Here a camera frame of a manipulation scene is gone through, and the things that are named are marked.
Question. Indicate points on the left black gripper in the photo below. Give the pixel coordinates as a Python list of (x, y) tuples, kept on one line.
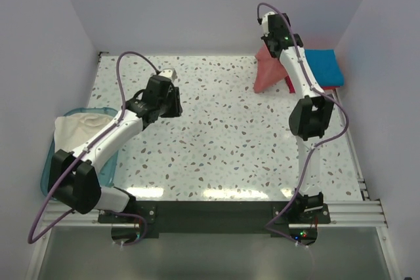
[(177, 101)]

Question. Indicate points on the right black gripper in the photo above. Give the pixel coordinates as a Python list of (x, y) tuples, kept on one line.
[(267, 40)]

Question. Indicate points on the salmon pink t shirt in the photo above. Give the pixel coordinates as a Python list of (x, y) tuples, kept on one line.
[(269, 71)]

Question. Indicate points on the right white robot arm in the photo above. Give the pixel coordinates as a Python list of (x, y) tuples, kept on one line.
[(311, 115)]

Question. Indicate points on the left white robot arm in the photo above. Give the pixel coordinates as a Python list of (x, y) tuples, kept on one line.
[(73, 178)]

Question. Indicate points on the folded blue t shirt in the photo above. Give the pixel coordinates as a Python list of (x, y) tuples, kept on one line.
[(325, 69)]

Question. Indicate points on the folded magenta t shirt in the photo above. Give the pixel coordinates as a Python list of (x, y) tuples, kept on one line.
[(292, 90)]

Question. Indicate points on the cream white t shirt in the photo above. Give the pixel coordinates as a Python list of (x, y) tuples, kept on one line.
[(77, 129)]

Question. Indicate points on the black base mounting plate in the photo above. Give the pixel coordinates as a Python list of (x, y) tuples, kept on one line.
[(150, 219)]

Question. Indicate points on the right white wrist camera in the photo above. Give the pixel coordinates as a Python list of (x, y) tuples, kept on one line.
[(264, 22)]

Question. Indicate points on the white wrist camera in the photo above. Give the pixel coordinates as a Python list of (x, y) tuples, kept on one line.
[(264, 22), (169, 73)]

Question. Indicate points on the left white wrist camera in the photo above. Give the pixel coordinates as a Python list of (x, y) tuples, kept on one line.
[(169, 73)]

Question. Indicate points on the aluminium frame rail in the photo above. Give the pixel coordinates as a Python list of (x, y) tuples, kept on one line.
[(360, 214)]

